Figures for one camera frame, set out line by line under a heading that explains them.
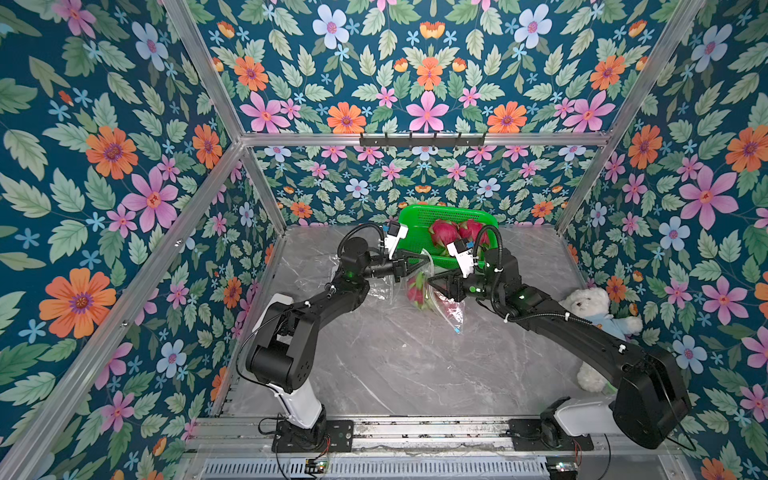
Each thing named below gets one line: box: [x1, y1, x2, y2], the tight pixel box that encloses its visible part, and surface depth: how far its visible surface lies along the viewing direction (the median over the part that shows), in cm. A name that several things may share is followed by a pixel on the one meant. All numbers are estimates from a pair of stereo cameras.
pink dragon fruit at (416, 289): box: [407, 271, 425, 309], surface depth 84 cm
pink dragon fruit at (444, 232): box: [428, 219, 461, 249], surface depth 110 cm
